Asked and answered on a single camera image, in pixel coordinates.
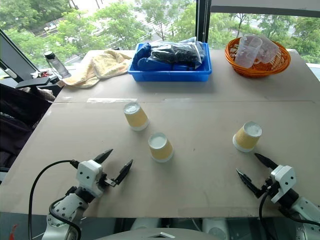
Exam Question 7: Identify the grey robot torso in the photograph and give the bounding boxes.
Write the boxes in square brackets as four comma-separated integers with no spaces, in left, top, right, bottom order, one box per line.
[94,217,251,240]

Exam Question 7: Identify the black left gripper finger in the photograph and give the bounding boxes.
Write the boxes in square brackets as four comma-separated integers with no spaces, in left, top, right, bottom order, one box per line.
[114,159,134,186]
[92,149,114,166]

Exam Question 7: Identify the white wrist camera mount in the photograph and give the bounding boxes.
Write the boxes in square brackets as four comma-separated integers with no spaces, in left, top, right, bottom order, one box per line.
[269,164,297,204]
[75,159,104,199]

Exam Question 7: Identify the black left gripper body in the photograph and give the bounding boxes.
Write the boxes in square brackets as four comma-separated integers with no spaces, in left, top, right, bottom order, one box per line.
[95,171,119,195]

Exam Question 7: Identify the black chair with armrest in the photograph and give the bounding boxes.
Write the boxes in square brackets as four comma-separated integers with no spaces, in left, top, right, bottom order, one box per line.
[0,76,56,174]

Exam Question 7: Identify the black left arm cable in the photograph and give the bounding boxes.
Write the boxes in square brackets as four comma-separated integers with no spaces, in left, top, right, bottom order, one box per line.
[28,159,82,240]

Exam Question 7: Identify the blue plastic bin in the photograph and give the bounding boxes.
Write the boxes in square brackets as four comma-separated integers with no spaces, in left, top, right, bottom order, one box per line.
[127,41,213,83]

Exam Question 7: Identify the dark window frame post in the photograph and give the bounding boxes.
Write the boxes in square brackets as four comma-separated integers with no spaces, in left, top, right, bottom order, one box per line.
[195,0,212,44]

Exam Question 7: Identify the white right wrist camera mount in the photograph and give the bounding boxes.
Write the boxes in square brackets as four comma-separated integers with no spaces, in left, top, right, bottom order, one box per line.
[269,164,297,204]

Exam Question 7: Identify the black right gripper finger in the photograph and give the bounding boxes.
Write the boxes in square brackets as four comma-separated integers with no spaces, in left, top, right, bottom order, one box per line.
[254,152,279,171]
[235,168,263,199]

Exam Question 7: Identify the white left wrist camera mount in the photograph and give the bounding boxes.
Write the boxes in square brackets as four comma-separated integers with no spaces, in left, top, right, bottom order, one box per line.
[75,159,104,199]

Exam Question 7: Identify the blue folded packets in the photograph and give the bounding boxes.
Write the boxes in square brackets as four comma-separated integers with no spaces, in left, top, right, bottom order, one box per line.
[132,42,154,72]

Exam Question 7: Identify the pale yellow towel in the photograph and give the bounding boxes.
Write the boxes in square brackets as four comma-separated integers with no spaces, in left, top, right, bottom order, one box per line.
[60,49,133,89]

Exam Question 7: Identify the yellow ribbed paper cup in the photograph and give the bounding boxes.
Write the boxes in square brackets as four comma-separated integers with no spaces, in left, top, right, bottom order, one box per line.
[232,121,263,154]
[147,132,174,164]
[123,101,150,132]

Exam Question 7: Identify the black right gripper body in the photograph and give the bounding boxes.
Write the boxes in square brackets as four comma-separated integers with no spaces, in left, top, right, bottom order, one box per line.
[257,176,279,201]

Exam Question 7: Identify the clear bottle with black cap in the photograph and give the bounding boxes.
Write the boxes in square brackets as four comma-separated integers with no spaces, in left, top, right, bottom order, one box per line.
[43,50,72,79]

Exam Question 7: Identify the orange woven basket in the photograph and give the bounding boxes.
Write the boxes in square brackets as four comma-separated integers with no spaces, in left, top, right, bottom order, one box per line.
[224,37,292,79]

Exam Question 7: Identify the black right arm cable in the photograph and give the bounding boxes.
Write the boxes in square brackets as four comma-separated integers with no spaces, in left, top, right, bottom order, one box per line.
[258,191,320,227]

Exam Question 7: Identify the clear bag of dark items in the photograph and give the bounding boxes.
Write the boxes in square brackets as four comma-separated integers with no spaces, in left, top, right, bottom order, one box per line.
[149,36,204,70]

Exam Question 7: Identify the clear plastic measuring cup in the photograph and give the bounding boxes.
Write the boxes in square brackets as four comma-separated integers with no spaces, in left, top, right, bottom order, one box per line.
[235,35,264,69]
[254,37,281,65]

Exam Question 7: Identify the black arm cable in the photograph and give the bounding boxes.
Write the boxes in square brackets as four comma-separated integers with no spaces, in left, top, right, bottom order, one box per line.
[258,191,320,227]
[28,159,82,240]

